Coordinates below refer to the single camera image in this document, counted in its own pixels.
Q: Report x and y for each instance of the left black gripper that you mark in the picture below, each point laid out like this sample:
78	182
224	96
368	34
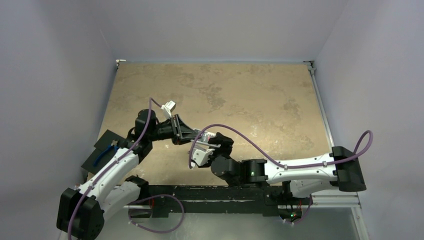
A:
181	133

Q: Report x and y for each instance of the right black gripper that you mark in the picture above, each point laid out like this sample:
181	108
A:
219	143

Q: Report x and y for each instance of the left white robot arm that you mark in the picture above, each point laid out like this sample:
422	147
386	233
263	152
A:
84	210

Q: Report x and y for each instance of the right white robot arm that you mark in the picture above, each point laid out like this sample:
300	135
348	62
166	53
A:
339	168

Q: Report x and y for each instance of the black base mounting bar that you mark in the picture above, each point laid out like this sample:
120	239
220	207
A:
269	201

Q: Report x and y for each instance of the black box with blue tool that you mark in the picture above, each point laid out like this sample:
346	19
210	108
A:
104	149

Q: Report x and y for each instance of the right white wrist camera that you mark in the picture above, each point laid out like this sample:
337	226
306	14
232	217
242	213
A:
200	157

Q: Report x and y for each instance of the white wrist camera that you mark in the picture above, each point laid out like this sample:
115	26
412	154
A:
200	157
169	107

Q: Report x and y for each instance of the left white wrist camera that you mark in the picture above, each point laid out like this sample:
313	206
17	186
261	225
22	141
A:
169	107

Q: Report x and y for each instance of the aluminium frame rail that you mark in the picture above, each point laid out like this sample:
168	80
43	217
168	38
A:
334	198

